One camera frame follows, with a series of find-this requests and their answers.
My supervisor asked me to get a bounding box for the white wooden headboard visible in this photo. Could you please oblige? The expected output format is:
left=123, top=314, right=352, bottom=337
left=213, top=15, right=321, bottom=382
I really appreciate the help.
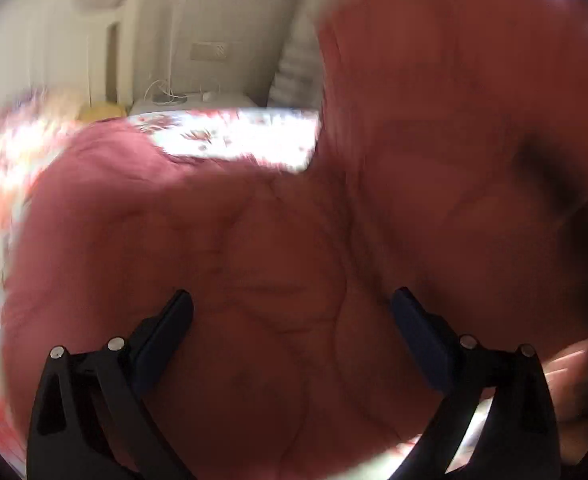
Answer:
left=74, top=0, right=142, bottom=111

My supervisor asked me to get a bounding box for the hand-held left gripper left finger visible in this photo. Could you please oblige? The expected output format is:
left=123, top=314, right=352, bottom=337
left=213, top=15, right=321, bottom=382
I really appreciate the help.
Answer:
left=26, top=288, right=197, bottom=480

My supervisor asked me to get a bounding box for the pink quilted coat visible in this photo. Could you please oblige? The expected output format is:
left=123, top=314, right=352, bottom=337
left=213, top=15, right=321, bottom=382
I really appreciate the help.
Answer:
left=0, top=0, right=588, bottom=480

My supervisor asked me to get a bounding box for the white striped pillow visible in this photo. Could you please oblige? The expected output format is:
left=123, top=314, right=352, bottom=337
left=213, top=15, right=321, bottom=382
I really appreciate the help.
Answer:
left=266, top=0, right=389, bottom=111

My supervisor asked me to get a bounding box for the white pole stand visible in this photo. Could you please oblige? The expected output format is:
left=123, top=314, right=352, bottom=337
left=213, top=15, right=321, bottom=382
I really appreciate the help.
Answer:
left=144, top=0, right=189, bottom=106

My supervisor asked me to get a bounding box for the beige wall socket panel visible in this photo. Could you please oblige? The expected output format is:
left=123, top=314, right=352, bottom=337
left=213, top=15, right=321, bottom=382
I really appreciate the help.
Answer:
left=190, top=40, right=229, bottom=63

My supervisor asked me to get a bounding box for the plain yellow pillow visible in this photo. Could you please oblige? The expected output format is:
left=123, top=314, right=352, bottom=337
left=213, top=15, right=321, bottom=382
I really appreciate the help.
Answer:
left=76, top=101, right=130, bottom=123

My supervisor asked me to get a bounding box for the person's right hand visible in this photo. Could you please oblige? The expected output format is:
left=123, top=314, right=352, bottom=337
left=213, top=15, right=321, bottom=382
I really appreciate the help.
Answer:
left=544, top=332, right=588, bottom=466

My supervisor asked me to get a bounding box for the white nightstand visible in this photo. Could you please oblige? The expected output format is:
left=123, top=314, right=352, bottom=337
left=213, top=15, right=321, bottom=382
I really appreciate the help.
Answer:
left=126, top=91, right=257, bottom=117

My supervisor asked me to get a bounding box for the pale yellow floral pillow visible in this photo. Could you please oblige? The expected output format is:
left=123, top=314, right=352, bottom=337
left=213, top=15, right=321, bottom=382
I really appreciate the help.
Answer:
left=44, top=87, right=84, bottom=118

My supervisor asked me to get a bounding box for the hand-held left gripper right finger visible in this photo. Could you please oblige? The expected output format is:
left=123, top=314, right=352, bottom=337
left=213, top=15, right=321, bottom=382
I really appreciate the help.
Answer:
left=389, top=287, right=562, bottom=480

